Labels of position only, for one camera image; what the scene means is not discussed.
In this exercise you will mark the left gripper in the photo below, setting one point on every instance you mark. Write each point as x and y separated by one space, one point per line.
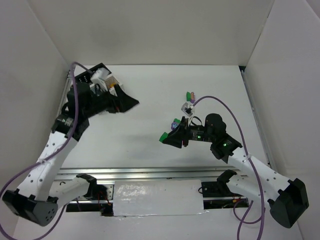
113 100

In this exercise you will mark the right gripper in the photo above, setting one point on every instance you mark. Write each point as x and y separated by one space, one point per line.
184 132

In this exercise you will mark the small green lego brick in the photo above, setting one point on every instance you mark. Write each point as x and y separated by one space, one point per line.
163 137

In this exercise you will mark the purple lotus lego brick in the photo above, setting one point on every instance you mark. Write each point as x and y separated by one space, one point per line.
174 125

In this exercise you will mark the yellow rounded lego brick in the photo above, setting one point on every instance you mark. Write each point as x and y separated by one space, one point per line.
111 85

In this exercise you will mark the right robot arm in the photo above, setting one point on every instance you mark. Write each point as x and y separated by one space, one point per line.
287 199

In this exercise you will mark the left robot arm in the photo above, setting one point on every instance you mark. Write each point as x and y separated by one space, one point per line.
36 199

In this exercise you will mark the white slotted container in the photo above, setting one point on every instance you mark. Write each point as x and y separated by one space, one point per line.
109 83

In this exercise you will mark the black slotted container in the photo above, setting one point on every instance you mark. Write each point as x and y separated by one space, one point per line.
85 77

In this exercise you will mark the white foam board front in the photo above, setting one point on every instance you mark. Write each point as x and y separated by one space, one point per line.
157 198

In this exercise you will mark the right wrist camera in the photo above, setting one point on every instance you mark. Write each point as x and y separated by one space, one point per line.
188 109

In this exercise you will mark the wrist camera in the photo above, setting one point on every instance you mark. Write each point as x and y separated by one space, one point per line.
188 109
99 77

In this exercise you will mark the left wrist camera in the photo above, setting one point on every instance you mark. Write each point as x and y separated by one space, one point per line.
99 77

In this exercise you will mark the aluminium rail left side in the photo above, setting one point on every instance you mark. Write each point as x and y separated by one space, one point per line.
66 88

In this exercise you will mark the aluminium table rail front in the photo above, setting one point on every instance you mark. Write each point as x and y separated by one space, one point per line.
145 174

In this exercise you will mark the aluminium rail right side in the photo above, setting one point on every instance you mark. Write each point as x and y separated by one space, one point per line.
255 115

